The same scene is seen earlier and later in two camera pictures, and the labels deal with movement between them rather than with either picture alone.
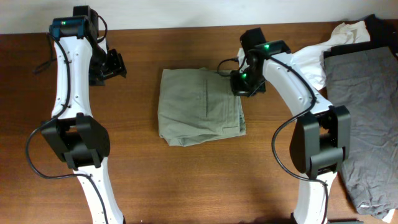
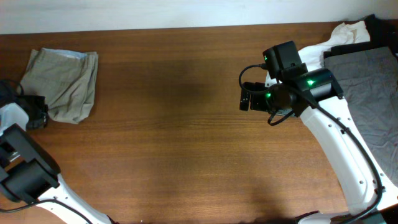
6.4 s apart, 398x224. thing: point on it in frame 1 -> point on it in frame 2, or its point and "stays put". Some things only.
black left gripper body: x=115 y=64 -> x=35 y=112
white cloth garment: x=310 y=60 stays put
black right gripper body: x=237 y=86 -> x=250 y=97
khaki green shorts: x=196 y=105 -> x=66 y=78
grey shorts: x=366 y=81 stays put
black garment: x=383 y=33 stays put
